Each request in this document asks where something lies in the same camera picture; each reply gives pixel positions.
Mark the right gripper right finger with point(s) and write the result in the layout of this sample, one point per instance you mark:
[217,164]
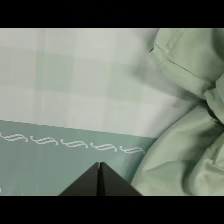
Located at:
[115,185]

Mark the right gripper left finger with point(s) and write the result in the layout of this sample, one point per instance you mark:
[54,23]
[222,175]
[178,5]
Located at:
[87,184]

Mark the pale green shirt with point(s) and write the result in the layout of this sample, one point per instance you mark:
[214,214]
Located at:
[186,133]

